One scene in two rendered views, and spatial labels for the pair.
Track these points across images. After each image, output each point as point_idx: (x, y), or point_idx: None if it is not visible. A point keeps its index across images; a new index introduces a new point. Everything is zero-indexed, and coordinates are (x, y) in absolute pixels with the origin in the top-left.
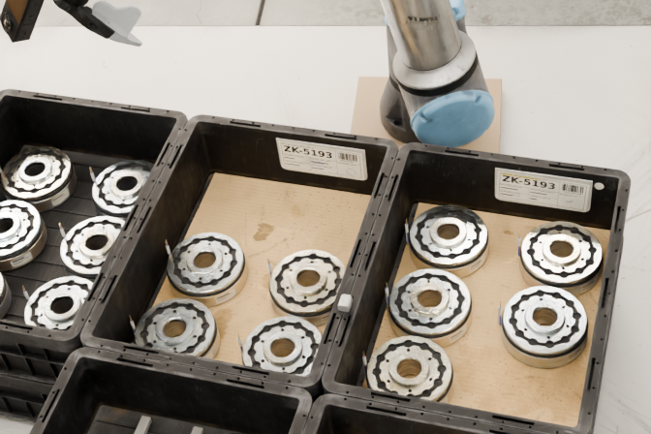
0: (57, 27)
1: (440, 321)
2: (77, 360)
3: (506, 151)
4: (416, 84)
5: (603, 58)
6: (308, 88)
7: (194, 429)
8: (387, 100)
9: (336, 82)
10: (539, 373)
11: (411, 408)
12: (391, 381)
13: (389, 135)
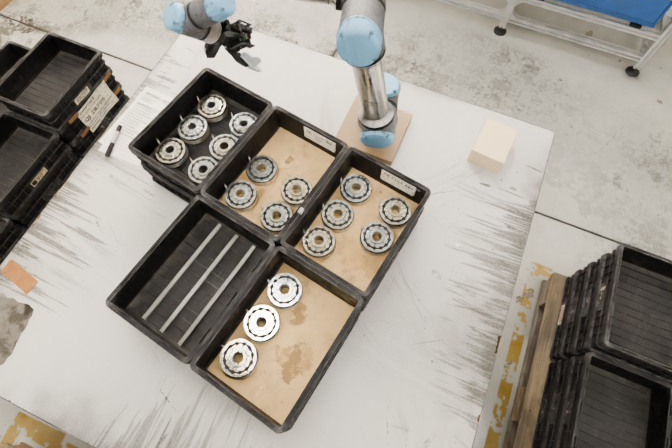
0: None
1: (338, 224)
2: (196, 200)
3: (401, 147)
4: (364, 123)
5: (457, 117)
6: (336, 92)
7: (235, 235)
8: None
9: (348, 93)
10: (367, 255)
11: (308, 262)
12: (310, 242)
13: (358, 126)
